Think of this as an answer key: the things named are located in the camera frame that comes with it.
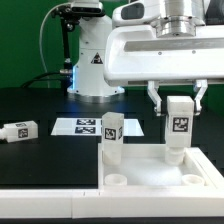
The white sheet with tags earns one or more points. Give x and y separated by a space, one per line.
91 127

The black camera on stand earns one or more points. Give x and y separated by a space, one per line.
70 15

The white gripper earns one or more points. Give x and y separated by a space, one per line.
134 55

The white square table top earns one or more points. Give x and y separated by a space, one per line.
143 165

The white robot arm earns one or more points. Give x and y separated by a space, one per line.
183 18

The white L-shaped obstacle fence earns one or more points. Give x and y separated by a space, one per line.
75 204

